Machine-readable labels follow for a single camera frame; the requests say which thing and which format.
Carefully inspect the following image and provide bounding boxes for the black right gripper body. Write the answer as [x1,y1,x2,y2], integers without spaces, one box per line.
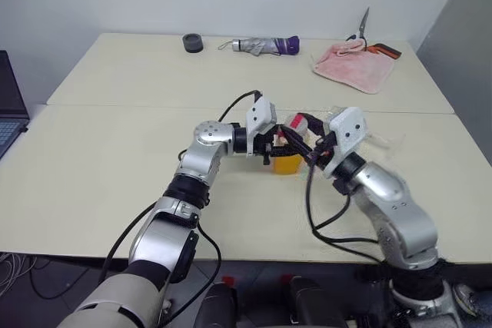
[309,131,337,167]

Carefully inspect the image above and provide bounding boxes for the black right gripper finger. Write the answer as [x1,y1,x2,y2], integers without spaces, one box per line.
[295,112,328,137]
[281,124,316,162]

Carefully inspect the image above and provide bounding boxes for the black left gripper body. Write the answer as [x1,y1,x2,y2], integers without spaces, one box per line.
[253,124,286,167]

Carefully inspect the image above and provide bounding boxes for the clear orange drink bottle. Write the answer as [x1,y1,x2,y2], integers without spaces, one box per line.
[271,111,320,176]

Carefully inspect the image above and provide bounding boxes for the clear wine glass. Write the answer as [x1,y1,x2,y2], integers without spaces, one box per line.
[328,103,405,152]

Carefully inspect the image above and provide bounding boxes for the pink towel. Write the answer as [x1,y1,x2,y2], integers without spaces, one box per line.
[311,38,397,95]

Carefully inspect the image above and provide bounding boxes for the folded silver purple umbrella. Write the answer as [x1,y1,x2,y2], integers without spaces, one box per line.
[218,35,301,57]

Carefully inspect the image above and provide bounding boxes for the orange black hand tool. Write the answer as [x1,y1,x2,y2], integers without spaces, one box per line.
[364,42,403,60]

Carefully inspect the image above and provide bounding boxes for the silver scissors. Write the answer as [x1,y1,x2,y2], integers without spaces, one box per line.
[344,6,371,51]

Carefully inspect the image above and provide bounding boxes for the dark rounded shape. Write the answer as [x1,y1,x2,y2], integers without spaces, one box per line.
[194,283,239,328]
[288,276,347,328]

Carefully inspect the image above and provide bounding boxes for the grey sneaker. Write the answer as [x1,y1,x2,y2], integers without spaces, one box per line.
[451,283,481,316]

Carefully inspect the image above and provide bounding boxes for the dark laptop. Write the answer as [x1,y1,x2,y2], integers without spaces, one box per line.
[0,50,31,160]

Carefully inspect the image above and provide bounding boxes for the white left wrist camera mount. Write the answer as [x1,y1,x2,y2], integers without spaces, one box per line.
[244,96,278,158]

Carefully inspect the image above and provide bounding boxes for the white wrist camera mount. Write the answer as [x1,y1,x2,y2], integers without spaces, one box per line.
[244,96,278,158]
[323,107,368,175]

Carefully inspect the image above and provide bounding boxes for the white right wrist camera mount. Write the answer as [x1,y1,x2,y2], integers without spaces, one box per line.
[323,107,368,175]

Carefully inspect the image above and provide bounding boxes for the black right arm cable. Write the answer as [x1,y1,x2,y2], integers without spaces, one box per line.
[305,151,393,267]

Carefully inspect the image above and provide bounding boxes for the black floor cable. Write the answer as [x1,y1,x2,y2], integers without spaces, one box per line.
[28,262,91,300]

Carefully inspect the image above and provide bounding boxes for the white floor cable bundle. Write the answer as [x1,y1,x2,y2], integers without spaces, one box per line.
[0,253,39,298]

